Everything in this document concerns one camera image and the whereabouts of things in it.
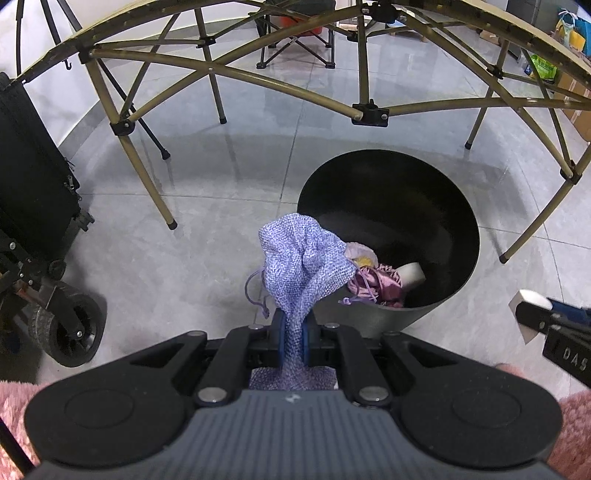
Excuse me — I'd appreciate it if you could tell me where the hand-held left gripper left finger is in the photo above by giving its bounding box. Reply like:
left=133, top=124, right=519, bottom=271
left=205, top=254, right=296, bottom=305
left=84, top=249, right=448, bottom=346
left=130, top=310, right=288, bottom=407

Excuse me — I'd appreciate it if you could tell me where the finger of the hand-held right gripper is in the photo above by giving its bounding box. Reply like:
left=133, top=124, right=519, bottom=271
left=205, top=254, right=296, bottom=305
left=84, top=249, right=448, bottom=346
left=549, top=300, right=591, bottom=324
left=516, top=302, right=561, bottom=334

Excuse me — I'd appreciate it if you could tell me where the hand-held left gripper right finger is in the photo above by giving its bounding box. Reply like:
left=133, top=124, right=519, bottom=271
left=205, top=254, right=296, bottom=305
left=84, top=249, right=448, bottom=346
left=302, top=311, right=458, bottom=408

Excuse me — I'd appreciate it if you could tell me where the white packet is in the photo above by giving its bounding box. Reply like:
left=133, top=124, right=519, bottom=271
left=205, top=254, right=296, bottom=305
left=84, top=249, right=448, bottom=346
left=509, top=289, right=551, bottom=345

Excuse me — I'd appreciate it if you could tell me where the purple mesh drawstring pouch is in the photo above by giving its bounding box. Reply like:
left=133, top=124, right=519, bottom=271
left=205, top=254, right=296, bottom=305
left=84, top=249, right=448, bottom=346
left=245, top=213, right=356, bottom=391

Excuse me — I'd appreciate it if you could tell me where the pink satin drawstring pouch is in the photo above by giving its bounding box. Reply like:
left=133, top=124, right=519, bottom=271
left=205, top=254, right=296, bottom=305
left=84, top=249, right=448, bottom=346
left=339, top=264, right=408, bottom=309

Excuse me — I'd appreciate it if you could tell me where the black trash bin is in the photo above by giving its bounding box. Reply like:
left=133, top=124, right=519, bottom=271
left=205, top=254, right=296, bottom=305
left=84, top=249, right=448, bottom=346
left=296, top=150, right=481, bottom=344

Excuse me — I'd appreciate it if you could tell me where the person's pink fleece clothing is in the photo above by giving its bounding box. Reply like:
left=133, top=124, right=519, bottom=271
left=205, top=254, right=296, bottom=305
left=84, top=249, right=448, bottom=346
left=0, top=379, right=591, bottom=480

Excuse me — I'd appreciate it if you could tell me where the large taped cardboard box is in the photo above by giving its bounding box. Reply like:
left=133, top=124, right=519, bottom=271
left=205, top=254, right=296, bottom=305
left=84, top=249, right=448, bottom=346
left=554, top=74, right=591, bottom=139

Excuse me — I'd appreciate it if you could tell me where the tan folding slat table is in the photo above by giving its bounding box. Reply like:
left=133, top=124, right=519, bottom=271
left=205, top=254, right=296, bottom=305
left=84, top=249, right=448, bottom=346
left=0, top=0, right=591, bottom=265

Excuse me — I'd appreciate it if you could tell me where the green bag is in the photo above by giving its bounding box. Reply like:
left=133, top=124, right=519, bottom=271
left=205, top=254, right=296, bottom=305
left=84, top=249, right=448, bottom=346
left=526, top=53, right=557, bottom=84

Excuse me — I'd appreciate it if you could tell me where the yellow and blue gift bag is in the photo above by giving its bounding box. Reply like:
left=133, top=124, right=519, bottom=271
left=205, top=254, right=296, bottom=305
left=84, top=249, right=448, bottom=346
left=554, top=8, right=591, bottom=54

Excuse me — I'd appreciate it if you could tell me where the black folding chair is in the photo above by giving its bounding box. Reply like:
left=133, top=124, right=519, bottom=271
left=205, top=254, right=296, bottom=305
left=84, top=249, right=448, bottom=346
left=256, top=0, right=338, bottom=70

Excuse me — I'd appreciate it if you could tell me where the black camera tripod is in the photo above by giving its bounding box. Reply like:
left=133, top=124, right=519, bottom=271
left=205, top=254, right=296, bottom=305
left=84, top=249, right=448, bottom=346
left=16, top=0, right=171, bottom=160

